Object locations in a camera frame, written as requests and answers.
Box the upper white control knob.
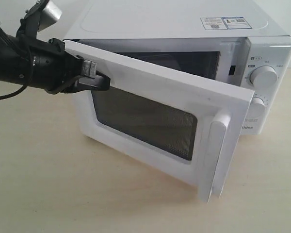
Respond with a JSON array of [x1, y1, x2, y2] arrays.
[[249, 66, 278, 89]]

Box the white plastic food container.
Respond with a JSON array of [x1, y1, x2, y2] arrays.
[[139, 54, 182, 71]]

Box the lower white timer knob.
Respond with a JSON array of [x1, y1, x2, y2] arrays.
[[247, 97, 266, 118]]

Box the white microwave oven body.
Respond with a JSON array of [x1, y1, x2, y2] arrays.
[[65, 0, 291, 135]]

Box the white microwave door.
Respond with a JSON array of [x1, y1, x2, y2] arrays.
[[66, 40, 254, 201]]

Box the printed paper instruction sheet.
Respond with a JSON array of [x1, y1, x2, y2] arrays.
[[201, 17, 252, 31]]

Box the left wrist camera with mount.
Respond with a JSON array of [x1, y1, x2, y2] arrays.
[[16, 0, 63, 40]]

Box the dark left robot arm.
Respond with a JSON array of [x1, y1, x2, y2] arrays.
[[0, 27, 111, 100]]

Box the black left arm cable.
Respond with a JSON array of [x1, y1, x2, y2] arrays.
[[0, 80, 31, 102]]

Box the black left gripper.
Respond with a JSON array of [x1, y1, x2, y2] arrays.
[[29, 38, 111, 94]]

